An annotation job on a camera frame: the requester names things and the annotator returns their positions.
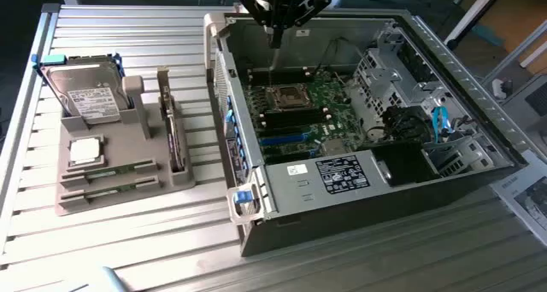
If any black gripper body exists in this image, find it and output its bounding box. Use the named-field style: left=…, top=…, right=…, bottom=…
left=256, top=0, right=320, bottom=26

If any black RAM slot bank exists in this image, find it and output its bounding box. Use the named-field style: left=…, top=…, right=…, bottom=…
left=245, top=66, right=312, bottom=84
left=259, top=107, right=333, bottom=128

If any green RAM stick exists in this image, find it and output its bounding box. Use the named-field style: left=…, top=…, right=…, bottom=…
left=84, top=165, right=139, bottom=178
left=84, top=183, right=139, bottom=197

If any CPU socket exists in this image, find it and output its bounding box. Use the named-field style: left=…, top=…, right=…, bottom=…
left=265, top=83, right=312, bottom=111

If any metal disk bay cage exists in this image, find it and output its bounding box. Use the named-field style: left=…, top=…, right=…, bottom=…
left=353, top=45, right=455, bottom=136

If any green motherboard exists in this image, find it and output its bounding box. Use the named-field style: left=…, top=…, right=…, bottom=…
left=243, top=66, right=369, bottom=165

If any black tripod leg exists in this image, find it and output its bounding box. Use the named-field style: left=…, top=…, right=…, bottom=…
left=445, top=0, right=515, bottom=48

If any blue expansion slot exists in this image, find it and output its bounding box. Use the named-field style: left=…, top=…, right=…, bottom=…
left=259, top=133, right=316, bottom=147

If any graphics card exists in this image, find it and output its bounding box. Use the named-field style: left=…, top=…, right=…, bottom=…
left=156, top=66, right=189, bottom=174

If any silver chipset heatsink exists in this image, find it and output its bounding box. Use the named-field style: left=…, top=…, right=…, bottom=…
left=321, top=140, right=348, bottom=158

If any black expansion slot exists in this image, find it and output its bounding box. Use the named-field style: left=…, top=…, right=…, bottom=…
left=263, top=147, right=323, bottom=164

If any hard disk in blue carrier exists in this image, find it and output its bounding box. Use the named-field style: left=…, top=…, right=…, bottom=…
left=30, top=53, right=129, bottom=124

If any white power adapter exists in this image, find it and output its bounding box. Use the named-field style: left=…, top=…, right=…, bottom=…
left=492, top=77, right=515, bottom=98

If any black fan shroud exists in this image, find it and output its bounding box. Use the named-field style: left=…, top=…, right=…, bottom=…
left=369, top=141, right=441, bottom=186

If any grey parts rack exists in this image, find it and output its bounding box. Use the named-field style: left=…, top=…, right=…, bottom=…
left=54, top=75, right=197, bottom=216

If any grey power supply unit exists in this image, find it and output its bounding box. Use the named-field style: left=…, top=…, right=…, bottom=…
left=256, top=150, right=388, bottom=218

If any grey computer tower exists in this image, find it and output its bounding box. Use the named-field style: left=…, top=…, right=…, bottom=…
left=497, top=74, right=547, bottom=142

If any silver CPU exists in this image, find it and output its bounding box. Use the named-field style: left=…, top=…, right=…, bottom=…
left=68, top=138, right=104, bottom=165

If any open black PC case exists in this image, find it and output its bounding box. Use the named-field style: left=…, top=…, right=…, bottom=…
left=203, top=10, right=529, bottom=257

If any printed paper sheet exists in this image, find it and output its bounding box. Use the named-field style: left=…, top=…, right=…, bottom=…
left=489, top=150, right=547, bottom=245

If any black wire bundle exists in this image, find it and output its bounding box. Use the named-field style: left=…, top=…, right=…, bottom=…
left=379, top=105, right=433, bottom=143

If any blue wire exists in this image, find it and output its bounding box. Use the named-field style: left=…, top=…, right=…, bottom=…
left=429, top=105, right=455, bottom=145

